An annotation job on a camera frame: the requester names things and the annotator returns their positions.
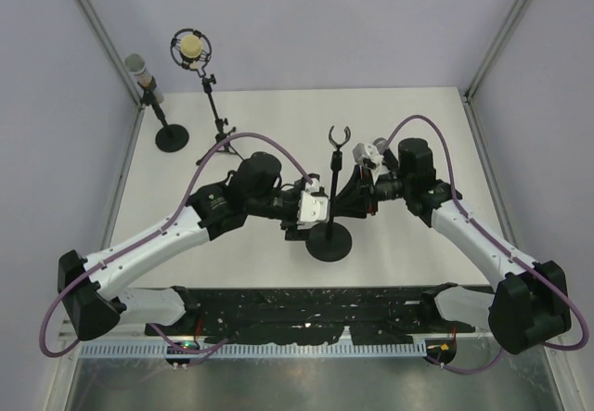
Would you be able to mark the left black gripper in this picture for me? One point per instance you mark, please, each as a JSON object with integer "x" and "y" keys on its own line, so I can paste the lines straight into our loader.
{"x": 292, "y": 231}

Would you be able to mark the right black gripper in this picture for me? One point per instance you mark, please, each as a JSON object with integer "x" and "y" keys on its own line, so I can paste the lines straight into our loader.
{"x": 359, "y": 197}

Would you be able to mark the black round-base mic stand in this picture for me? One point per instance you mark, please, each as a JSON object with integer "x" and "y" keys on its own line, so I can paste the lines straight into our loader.
{"x": 323, "y": 243}

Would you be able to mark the black tripod stand with shockmount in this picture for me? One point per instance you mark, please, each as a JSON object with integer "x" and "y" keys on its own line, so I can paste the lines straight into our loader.
{"x": 223, "y": 130}

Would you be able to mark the cream condenser microphone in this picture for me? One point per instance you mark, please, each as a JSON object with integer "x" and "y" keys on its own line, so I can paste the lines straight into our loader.
{"x": 191, "y": 49}

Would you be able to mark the black silver handheld microphone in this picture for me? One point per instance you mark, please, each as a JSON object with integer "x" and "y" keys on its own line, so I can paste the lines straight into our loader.
{"x": 383, "y": 148}

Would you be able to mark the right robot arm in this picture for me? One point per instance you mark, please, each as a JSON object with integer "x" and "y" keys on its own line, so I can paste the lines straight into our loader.
{"x": 525, "y": 307}

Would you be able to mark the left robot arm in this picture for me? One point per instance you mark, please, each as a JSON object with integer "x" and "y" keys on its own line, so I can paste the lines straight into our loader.
{"x": 97, "y": 290}

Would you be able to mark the rear black round-base stand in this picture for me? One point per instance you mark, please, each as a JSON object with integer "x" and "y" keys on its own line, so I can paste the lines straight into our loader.
{"x": 171, "y": 137}

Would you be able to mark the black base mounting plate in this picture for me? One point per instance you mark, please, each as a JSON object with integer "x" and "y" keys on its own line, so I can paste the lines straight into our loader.
{"x": 383, "y": 315}

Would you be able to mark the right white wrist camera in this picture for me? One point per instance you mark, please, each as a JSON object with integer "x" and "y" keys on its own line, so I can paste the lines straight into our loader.
{"x": 367, "y": 156}

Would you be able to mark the white slotted cable duct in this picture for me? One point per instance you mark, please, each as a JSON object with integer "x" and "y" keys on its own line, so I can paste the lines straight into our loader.
{"x": 152, "y": 349}

